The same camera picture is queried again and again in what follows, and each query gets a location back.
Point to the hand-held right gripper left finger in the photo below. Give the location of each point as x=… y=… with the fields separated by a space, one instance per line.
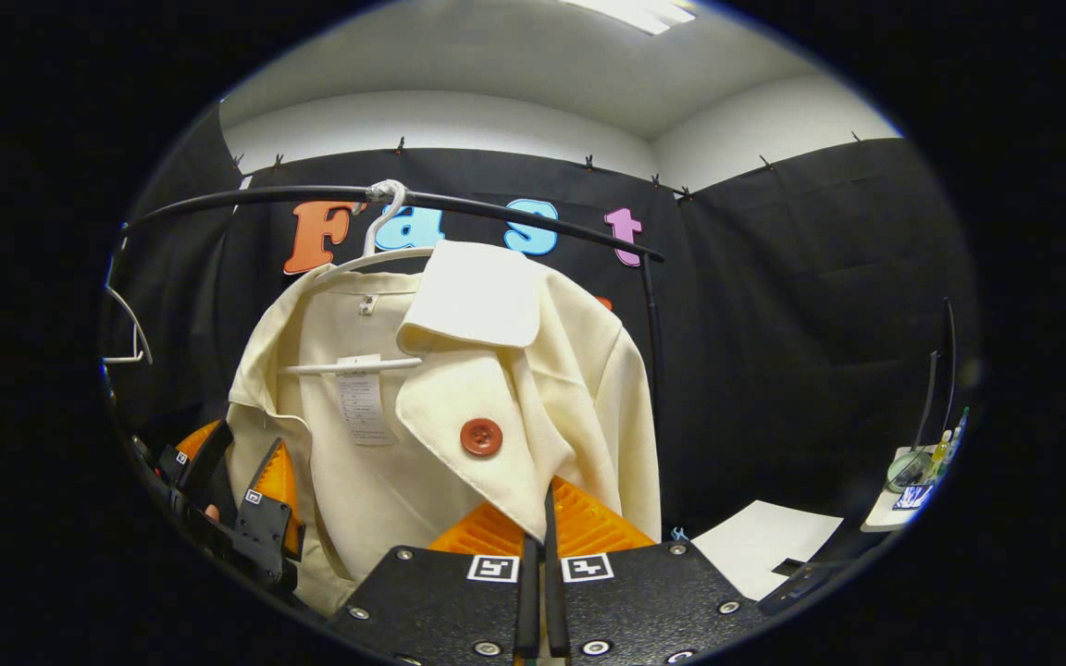
x=528 y=601

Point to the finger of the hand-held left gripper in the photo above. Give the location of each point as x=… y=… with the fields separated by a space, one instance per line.
x=207 y=472
x=265 y=509

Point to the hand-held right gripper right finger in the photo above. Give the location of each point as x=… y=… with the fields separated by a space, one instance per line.
x=557 y=601

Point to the white plastic hanger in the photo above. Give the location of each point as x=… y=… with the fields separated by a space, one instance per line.
x=132 y=317
x=348 y=366

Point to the cream button jacket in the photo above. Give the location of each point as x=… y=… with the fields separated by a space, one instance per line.
x=459 y=379

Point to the white paper sheet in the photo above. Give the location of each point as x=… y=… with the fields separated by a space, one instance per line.
x=764 y=546

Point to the small white table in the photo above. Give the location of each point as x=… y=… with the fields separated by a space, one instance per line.
x=880 y=518

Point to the black backdrop cloth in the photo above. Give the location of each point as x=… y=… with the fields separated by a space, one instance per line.
x=774 y=324

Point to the blue printed card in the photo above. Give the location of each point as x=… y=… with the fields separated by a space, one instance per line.
x=912 y=498

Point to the glass bowl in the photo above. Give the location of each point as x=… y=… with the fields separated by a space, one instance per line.
x=908 y=472

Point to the row of black clips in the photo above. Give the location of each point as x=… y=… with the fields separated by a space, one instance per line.
x=401 y=146

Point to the yellow liquid bottle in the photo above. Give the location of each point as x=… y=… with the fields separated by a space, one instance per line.
x=940 y=449

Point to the clear green-capped bottle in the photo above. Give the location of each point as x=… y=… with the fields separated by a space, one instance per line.
x=959 y=430

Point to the black monitor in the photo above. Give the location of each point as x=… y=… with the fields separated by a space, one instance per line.
x=951 y=351

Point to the ceiling light panel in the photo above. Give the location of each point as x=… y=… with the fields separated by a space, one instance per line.
x=635 y=11

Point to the black clothes rail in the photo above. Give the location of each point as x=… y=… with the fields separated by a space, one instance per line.
x=496 y=205

